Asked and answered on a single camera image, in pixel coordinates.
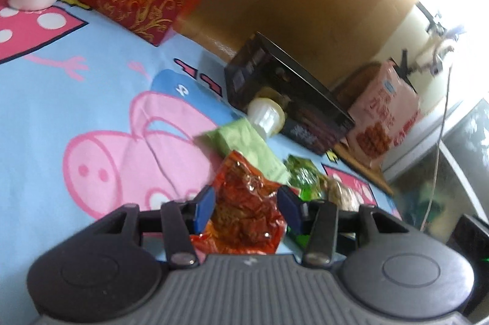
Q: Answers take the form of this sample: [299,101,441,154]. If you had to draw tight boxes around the dark green snack packet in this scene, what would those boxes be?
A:
[285,154,326,239]

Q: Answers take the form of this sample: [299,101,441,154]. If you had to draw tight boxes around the white power strip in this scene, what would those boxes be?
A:
[416,31,455,75]

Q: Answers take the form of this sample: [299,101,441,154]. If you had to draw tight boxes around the beige snack packet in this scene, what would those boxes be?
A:
[325,176,364,212]

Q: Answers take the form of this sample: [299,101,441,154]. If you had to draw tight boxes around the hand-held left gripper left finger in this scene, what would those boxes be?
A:
[90,184,217,270]

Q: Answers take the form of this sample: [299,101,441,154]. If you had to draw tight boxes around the white cable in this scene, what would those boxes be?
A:
[420,61,454,230]

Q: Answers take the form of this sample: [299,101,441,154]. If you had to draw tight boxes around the light green snack packet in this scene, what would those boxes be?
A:
[197,118,291,185]

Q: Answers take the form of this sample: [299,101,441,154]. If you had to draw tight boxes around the black tape strip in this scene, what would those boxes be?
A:
[397,49,419,89]

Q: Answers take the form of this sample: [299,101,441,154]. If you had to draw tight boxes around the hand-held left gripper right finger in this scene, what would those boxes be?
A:
[277,185,407,268]

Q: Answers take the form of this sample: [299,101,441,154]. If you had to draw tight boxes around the black printed box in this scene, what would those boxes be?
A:
[223,31,356,156]

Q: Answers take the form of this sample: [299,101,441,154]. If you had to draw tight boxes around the pink snack bag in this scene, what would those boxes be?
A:
[346,60,421,169]

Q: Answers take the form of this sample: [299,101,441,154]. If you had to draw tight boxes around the printed cartoon blanket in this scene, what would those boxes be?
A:
[0,0,402,272]

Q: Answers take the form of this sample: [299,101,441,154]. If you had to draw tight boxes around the red crinkled snack packet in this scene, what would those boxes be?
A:
[189,150,287,256]

